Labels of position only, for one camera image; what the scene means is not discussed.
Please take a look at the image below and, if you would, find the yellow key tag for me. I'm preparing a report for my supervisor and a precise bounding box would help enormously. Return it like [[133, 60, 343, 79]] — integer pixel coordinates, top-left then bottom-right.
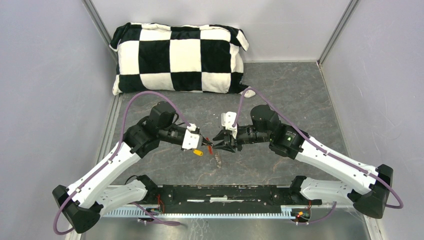
[[192, 149, 204, 157]]

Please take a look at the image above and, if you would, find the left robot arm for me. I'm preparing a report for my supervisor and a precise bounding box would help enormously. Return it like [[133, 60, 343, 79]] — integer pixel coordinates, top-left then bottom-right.
[[52, 101, 212, 234]]

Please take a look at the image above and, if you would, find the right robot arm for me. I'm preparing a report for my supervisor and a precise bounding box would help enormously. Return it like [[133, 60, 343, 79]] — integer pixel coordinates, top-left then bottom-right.
[[213, 104, 394, 219]]

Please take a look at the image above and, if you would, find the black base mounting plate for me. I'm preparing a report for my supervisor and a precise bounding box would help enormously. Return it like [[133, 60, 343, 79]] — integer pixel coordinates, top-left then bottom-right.
[[136, 175, 323, 214]]

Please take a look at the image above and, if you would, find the black white checkered pillow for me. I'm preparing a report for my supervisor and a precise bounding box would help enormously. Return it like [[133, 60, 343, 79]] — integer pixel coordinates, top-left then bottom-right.
[[109, 22, 255, 98]]

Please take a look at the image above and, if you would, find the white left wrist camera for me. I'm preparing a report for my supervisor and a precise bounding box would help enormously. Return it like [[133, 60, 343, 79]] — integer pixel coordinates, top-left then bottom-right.
[[181, 123, 200, 150]]

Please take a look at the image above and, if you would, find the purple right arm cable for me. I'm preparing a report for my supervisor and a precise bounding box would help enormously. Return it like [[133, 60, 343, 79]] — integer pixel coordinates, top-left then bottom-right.
[[231, 86, 404, 210]]

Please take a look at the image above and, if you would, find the white slotted cable duct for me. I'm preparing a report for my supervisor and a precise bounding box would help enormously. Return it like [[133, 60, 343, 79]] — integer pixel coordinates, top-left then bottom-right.
[[103, 206, 295, 220]]

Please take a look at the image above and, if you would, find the left aluminium frame rail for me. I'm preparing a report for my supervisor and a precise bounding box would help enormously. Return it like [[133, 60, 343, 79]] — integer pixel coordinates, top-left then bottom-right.
[[82, 0, 118, 64]]

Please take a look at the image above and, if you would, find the aluminium frame rail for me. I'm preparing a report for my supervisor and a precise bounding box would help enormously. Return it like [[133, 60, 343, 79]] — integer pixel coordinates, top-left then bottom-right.
[[316, 0, 360, 68], [82, 0, 118, 64]]

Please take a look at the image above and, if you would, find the right aluminium frame rail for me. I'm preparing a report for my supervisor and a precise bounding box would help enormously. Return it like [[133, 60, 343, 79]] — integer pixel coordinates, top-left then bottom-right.
[[316, 0, 360, 68]]

